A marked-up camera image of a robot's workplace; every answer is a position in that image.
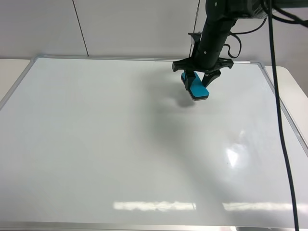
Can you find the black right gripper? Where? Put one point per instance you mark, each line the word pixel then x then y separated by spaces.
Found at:
pixel 205 56

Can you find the teal whiteboard eraser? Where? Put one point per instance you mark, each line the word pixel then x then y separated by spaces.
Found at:
pixel 197 91

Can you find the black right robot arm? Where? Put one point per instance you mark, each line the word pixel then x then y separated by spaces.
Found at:
pixel 221 16

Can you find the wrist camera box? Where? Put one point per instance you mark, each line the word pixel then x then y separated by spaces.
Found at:
pixel 195 37

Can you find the white whiteboard with aluminium frame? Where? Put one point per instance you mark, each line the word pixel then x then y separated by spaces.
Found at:
pixel 96 144

